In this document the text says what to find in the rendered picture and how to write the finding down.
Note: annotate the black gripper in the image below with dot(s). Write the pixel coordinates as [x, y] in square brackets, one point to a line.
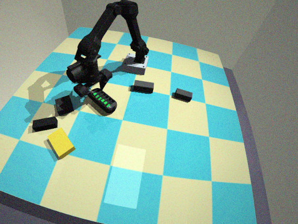
[101, 77]

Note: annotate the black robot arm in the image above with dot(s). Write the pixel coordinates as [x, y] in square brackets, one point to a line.
[91, 43]

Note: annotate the yellow rectangular block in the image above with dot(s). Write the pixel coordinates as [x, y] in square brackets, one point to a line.
[61, 143]

